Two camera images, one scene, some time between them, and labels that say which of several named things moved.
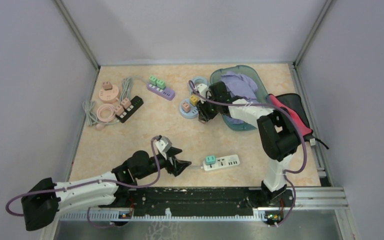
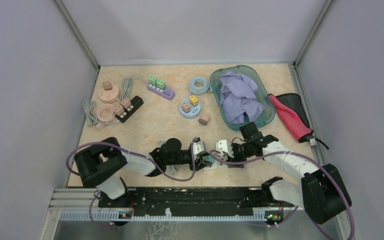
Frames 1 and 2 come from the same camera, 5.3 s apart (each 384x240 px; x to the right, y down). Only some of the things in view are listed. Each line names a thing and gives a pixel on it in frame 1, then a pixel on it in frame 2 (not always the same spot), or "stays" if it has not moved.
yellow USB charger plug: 193,99 stays
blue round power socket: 193,112 stays
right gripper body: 208,109 to 241,153
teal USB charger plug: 210,160 stays
